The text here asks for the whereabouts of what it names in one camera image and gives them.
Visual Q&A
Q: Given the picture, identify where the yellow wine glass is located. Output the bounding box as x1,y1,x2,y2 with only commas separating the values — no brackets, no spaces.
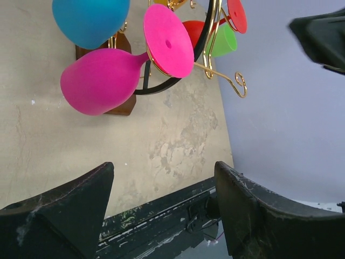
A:
154,0,186,5

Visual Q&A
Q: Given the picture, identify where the aluminium table frame rail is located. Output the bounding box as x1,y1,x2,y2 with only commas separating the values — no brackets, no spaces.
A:
95,178,220,259

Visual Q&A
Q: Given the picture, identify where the green wine glass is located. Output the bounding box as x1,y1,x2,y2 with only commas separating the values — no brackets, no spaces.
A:
211,24,238,58

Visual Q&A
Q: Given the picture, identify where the red wine glass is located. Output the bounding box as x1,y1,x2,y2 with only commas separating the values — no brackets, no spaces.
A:
183,1,247,48

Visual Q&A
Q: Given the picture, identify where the pink wine glass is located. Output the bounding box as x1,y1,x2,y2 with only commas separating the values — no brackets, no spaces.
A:
60,4,194,115

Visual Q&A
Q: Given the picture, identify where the blue wine glass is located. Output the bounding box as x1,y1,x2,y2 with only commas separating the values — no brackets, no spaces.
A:
52,0,130,50

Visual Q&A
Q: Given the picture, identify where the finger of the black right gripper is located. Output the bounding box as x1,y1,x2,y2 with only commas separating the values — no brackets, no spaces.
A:
288,9,344,74

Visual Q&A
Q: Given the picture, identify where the gold black wine glass rack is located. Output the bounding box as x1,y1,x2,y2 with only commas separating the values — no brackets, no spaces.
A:
75,0,248,117

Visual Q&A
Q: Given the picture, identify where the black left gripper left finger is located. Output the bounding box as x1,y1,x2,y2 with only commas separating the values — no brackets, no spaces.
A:
1,162,114,258

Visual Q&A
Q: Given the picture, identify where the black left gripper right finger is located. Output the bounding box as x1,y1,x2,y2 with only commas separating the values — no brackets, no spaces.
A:
215,161,344,258

